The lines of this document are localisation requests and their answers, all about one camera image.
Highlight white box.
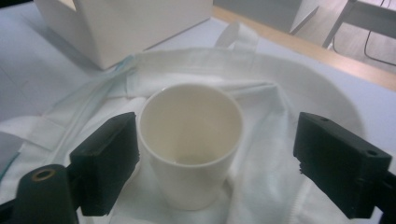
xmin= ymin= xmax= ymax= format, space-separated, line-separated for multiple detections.
xmin=33 ymin=0 xmax=214 ymax=71

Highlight white patterned tote bag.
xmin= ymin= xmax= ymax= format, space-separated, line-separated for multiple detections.
xmin=0 ymin=21 xmax=386 ymax=224

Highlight white cup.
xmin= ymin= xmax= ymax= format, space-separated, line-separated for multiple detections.
xmin=136 ymin=82 xmax=245 ymax=212

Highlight wooden table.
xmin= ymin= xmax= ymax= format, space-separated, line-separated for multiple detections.
xmin=212 ymin=5 xmax=396 ymax=92

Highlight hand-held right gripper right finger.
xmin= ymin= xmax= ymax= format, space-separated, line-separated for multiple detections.
xmin=292 ymin=111 xmax=393 ymax=219

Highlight black floor cables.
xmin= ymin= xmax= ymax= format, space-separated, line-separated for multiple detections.
xmin=363 ymin=0 xmax=396 ymax=67

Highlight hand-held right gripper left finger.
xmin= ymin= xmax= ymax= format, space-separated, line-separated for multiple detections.
xmin=68 ymin=111 xmax=140 ymax=217

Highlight white metal desk frame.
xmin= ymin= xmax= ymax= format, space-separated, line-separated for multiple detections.
xmin=321 ymin=0 xmax=396 ymax=49

